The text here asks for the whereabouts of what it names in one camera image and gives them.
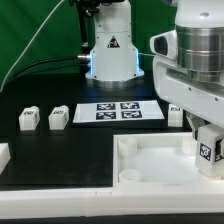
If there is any white square table top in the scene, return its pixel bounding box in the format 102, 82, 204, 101
113, 132, 224, 186

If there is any white sheet with tags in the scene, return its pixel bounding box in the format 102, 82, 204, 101
73, 100, 164, 123

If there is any black cable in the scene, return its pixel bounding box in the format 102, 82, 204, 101
6, 55, 92, 84

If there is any white front fence bar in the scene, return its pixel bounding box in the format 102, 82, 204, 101
0, 181, 224, 220

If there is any black camera stand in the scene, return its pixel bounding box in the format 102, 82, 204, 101
68, 0, 100, 52

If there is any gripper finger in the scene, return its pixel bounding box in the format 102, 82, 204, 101
215, 140, 224, 162

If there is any white left fence block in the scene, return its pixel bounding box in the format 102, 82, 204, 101
0, 143, 10, 174

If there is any white cable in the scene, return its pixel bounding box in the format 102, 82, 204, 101
0, 0, 66, 93

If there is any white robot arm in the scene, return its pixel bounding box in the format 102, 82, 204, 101
86, 0, 224, 163

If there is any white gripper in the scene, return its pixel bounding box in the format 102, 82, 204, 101
150, 29, 224, 139

